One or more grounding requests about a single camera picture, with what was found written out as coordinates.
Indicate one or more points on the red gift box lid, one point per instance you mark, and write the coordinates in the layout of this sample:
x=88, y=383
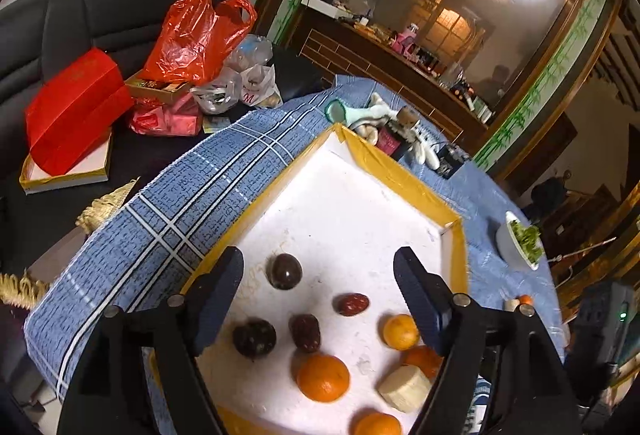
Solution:
x=75, y=110

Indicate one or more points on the white gold-edged gift box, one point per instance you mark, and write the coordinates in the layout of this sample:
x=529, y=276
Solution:
x=65, y=177

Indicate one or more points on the large deep orange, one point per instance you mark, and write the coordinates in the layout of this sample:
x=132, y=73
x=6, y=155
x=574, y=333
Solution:
x=322, y=377

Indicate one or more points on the white peeled yam chunk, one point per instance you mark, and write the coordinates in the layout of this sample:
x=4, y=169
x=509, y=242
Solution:
x=405, y=387
x=511, y=304

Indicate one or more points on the pink package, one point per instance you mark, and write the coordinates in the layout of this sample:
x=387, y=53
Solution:
x=165, y=117

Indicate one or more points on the yellowish orange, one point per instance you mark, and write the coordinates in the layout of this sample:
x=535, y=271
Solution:
x=400, y=331

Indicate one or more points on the blue plaid tablecloth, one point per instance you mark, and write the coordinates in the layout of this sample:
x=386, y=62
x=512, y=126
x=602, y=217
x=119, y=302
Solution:
x=200, y=175

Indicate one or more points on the dark purple plum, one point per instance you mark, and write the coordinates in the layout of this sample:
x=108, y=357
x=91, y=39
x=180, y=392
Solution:
x=254, y=337
x=286, y=271

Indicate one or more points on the black battery box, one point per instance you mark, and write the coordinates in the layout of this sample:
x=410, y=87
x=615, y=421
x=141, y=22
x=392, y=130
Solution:
x=452, y=161

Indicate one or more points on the dark maroon box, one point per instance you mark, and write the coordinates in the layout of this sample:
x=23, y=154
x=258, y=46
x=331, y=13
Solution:
x=392, y=141

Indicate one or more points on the black sofa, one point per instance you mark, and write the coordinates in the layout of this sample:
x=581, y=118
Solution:
x=75, y=15

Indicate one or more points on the small mandarin orange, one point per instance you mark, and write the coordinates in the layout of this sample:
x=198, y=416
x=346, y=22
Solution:
x=525, y=300

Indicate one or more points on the white bowl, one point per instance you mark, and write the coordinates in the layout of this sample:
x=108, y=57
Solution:
x=507, y=245

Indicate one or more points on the white long box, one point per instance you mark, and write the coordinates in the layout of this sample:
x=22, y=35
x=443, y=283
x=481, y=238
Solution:
x=322, y=6

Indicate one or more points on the white plastic bag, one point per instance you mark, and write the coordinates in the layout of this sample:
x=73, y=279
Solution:
x=245, y=87

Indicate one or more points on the wooden counter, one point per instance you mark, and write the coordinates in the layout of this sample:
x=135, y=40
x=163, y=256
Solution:
x=380, y=70

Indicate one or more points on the clear plastic bag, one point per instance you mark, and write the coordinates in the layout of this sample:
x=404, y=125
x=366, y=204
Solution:
x=250, y=50

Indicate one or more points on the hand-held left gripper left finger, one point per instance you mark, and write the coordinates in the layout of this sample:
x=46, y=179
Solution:
x=220, y=295

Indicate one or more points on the pink bottle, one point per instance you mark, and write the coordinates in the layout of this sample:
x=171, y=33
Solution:
x=405, y=40

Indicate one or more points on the wrinkled red date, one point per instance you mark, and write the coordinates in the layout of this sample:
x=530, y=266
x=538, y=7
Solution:
x=351, y=305

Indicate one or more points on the thin metal rod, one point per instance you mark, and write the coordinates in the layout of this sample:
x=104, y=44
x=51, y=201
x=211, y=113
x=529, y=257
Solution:
x=585, y=249

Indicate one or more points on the red plastic bag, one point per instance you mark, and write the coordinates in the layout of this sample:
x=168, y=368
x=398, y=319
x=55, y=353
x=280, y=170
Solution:
x=190, y=40

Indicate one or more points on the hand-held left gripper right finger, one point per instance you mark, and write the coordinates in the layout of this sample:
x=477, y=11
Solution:
x=420, y=300

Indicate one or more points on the brown wooden door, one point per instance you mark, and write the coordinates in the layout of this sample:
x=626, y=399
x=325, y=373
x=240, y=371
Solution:
x=545, y=150

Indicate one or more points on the gold flat box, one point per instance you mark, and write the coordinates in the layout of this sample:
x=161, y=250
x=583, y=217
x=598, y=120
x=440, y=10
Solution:
x=157, y=87

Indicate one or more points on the dark brown date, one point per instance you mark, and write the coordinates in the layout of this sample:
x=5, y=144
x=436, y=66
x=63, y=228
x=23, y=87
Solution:
x=305, y=332

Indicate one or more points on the white hand-shaped holder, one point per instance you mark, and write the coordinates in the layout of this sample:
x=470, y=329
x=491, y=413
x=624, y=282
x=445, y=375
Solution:
x=427, y=155

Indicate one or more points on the green lettuce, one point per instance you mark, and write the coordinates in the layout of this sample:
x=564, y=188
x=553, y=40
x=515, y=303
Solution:
x=527, y=240

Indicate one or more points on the pale green hand mirror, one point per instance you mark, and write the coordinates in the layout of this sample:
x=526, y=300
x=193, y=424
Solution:
x=337, y=111

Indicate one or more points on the wooden stair railing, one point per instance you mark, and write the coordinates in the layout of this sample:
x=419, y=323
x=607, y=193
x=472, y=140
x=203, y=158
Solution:
x=585, y=210

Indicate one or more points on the yellow taped foam box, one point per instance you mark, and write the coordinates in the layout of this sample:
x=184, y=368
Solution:
x=325, y=205

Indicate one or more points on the medium orange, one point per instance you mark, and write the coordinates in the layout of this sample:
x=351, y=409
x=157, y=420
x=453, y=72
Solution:
x=377, y=424
x=422, y=361

